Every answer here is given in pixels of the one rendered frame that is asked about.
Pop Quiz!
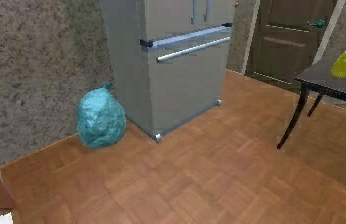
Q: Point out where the yellow spray bottle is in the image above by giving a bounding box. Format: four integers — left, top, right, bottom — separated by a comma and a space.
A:
330, 44, 346, 80

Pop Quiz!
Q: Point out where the grey fridge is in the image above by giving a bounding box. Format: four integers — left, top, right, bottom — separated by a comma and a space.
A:
99, 0, 236, 144

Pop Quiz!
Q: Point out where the green door handle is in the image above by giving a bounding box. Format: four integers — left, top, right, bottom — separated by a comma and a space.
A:
306, 19, 326, 29

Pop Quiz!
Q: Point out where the silver fridge door handle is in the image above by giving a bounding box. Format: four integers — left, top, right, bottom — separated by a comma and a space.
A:
190, 0, 199, 25
203, 0, 213, 23

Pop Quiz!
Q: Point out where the teal garbage bag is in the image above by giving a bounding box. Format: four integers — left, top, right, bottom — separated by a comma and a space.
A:
76, 81, 128, 150

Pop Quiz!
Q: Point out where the black table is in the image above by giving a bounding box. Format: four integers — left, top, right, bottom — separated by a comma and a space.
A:
276, 55, 346, 150

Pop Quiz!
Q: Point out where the dark brown room door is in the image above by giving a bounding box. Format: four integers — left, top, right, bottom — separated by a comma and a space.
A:
246, 0, 339, 88

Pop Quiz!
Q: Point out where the silver fridge drawer handle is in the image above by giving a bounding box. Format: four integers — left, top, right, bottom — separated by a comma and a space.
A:
156, 36, 232, 64

